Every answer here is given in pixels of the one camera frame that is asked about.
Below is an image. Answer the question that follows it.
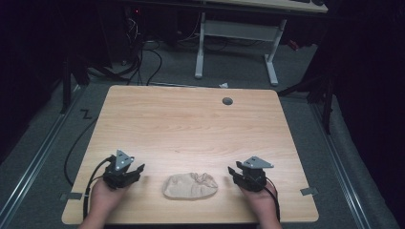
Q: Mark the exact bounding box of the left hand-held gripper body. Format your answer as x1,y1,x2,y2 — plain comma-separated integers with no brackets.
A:
102,149,143,192

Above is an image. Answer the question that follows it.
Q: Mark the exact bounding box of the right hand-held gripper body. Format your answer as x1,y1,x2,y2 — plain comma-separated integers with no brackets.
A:
232,155,275,193

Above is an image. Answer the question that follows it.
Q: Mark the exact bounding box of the person's right hand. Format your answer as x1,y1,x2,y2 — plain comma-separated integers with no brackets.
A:
240,180,280,224

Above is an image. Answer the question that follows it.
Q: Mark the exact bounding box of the person's left hand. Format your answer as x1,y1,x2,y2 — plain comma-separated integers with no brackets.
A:
87,178,130,224

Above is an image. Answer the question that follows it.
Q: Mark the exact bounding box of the grey tape strip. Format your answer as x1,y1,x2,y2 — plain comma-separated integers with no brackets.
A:
299,187,319,197
59,192,83,202

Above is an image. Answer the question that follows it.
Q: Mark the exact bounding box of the black metal stand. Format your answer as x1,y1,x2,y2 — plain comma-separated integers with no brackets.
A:
59,52,91,115
276,61,336,135

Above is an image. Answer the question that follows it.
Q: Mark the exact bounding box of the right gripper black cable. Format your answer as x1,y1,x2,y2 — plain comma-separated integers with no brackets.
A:
247,175,282,223

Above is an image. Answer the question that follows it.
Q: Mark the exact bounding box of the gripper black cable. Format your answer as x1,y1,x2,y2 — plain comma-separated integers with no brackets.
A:
247,175,282,223
82,155,115,220

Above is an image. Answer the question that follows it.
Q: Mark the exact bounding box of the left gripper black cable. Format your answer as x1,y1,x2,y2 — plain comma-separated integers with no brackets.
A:
82,155,115,220

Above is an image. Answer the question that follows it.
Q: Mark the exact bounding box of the black floor cable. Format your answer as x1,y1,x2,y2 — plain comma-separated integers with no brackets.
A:
63,116,98,187

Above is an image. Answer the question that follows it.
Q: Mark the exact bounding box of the aluminium floor rail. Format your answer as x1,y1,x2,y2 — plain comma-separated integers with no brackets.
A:
0,85,86,225
309,104,373,229

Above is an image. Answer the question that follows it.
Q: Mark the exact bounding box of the black cable bundle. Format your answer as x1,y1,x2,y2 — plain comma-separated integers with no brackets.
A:
87,17,145,86

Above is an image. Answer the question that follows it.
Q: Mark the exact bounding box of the looped black cable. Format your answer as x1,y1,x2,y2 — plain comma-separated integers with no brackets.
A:
144,40,163,87

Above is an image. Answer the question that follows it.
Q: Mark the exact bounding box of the white frame desk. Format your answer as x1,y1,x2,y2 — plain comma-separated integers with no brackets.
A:
194,0,330,87

